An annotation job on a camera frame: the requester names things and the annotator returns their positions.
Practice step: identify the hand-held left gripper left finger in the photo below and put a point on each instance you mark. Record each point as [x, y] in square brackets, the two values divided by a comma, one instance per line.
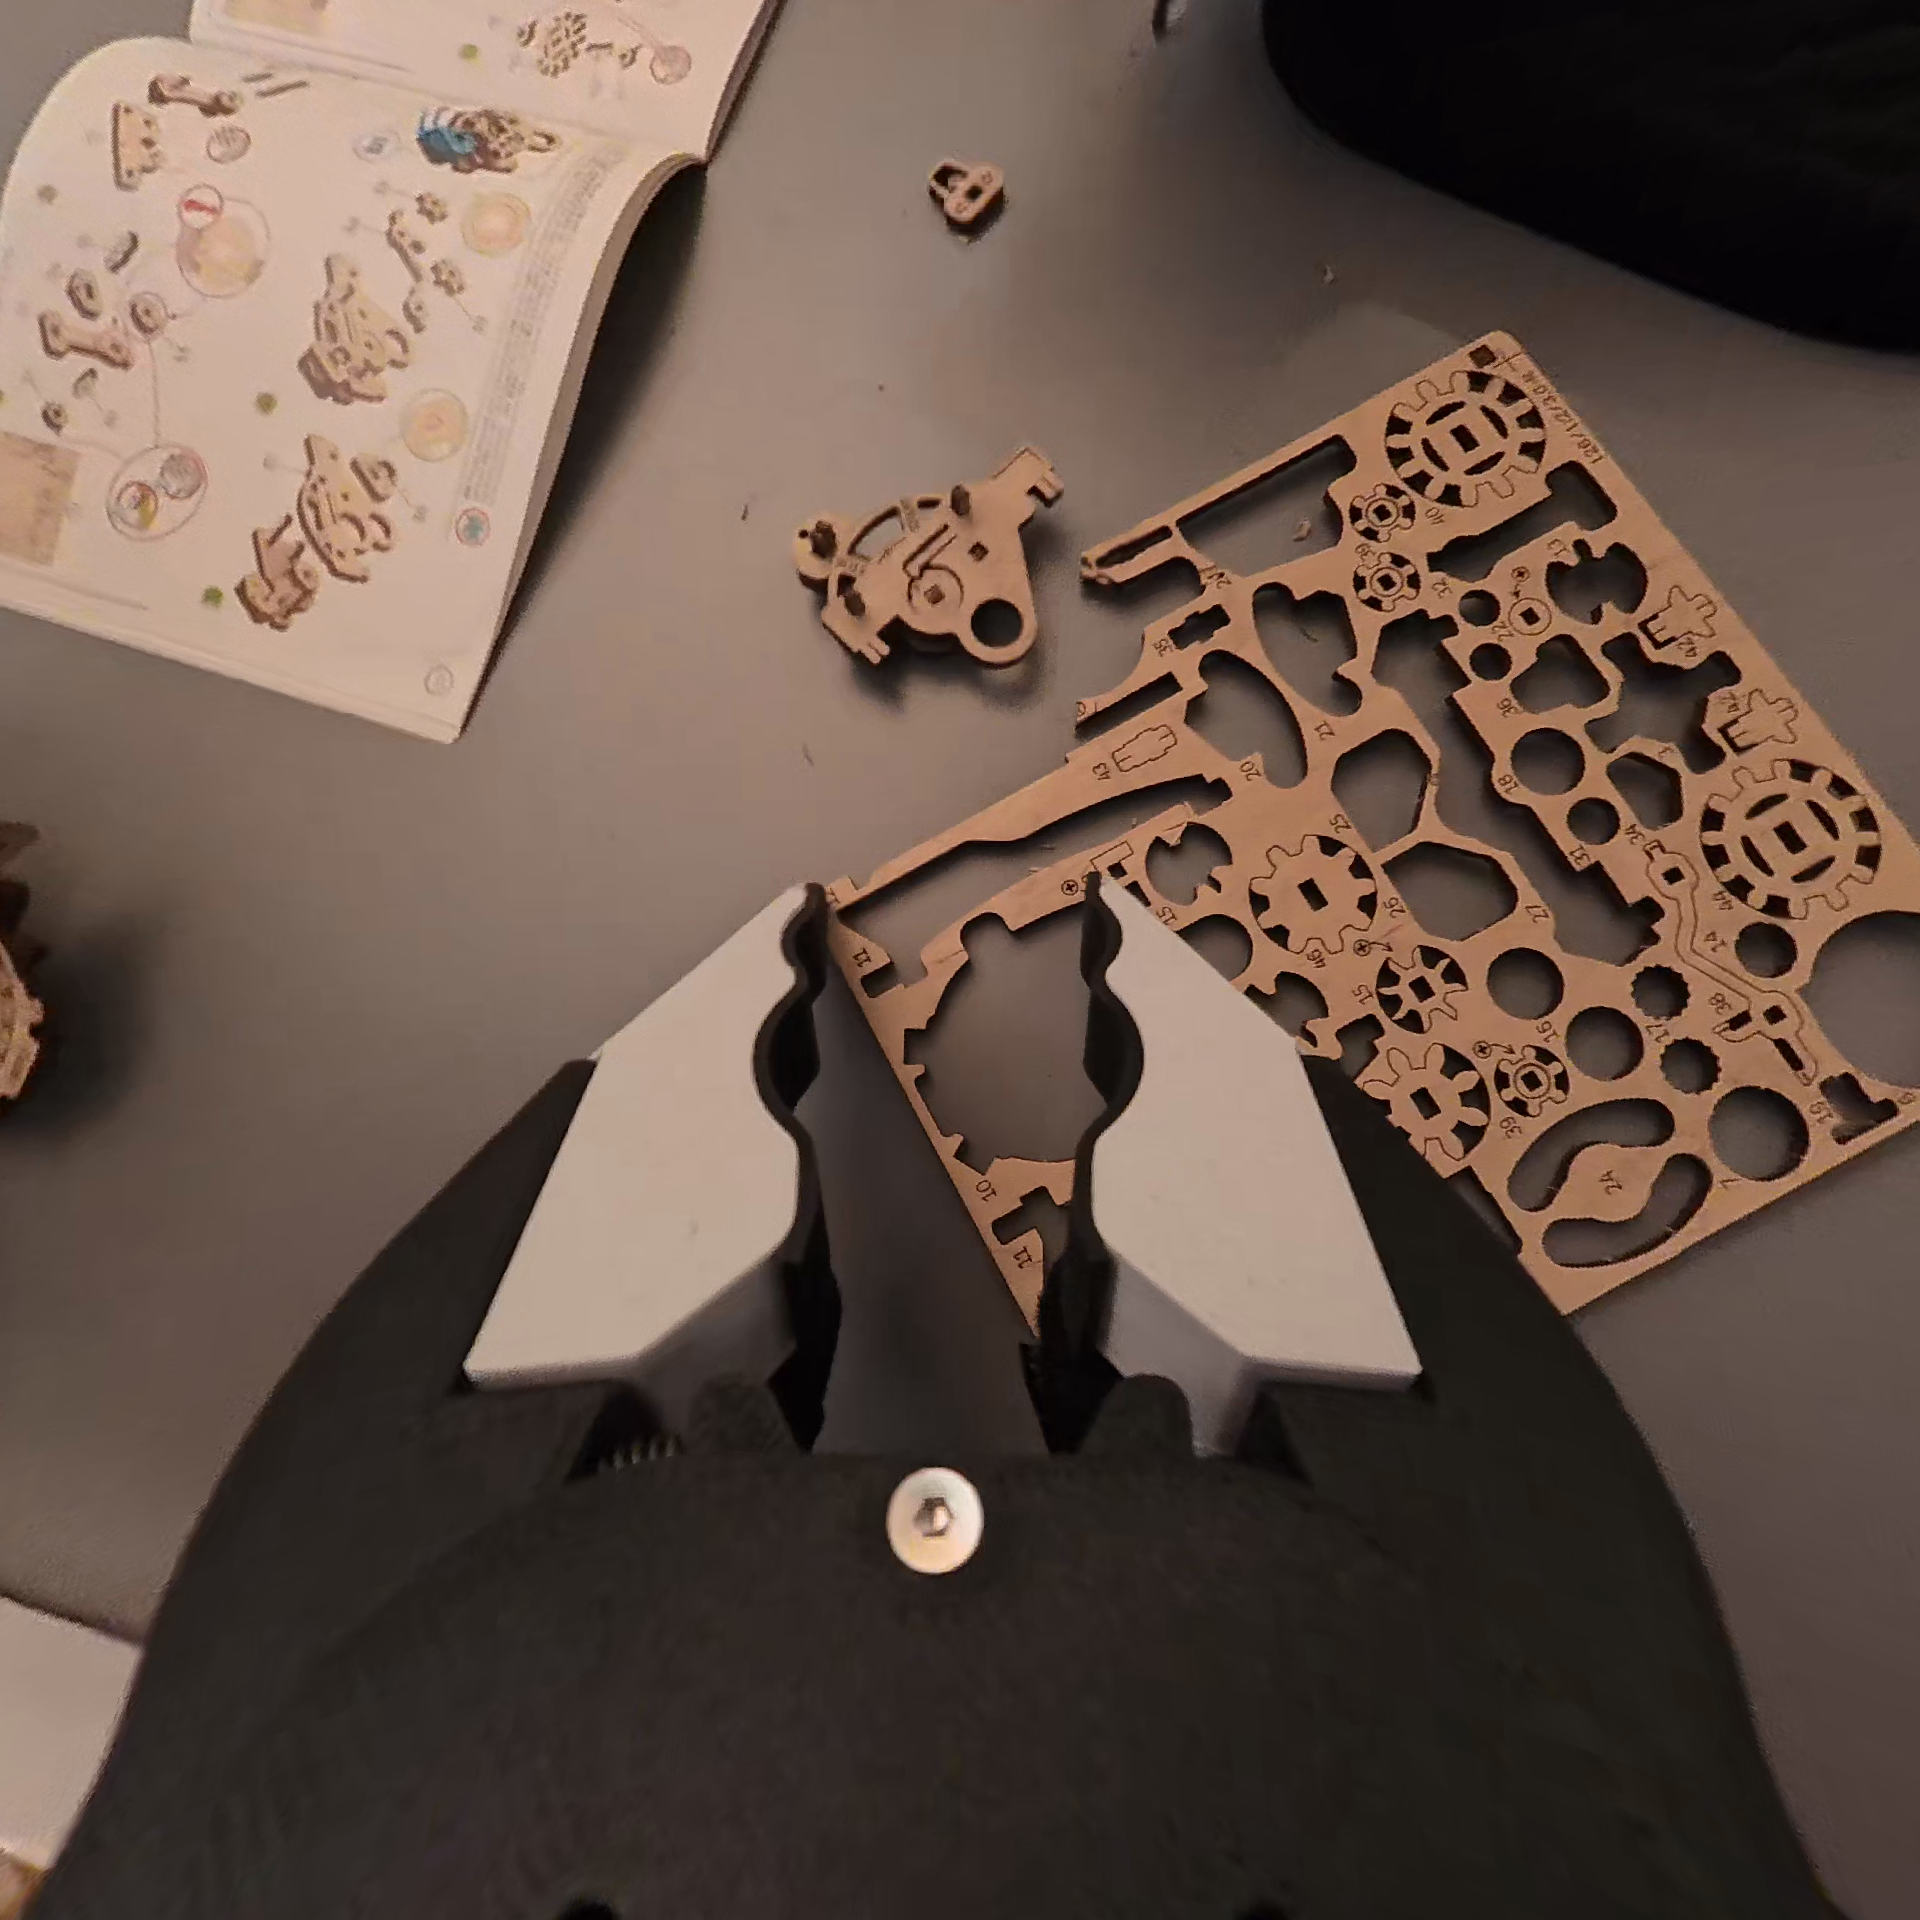
[661, 1184]

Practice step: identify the wooden cutout parts sheet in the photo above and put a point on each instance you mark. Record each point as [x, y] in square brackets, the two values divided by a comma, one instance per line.
[1493, 780]

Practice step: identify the black bag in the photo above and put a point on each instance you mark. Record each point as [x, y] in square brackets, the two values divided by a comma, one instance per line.
[1621, 150]

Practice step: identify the small loose wooden part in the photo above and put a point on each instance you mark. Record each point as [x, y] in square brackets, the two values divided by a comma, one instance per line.
[961, 193]

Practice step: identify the illustrated instruction booklet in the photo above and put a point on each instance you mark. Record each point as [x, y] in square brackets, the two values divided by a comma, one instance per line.
[301, 375]

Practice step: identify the wooden model assembly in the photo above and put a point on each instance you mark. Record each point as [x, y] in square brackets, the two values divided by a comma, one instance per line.
[1004, 488]

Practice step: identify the partly built wooden model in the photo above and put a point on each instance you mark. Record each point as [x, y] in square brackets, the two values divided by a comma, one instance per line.
[12, 990]

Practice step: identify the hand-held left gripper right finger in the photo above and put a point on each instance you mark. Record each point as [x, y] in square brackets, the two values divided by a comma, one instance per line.
[1231, 1184]

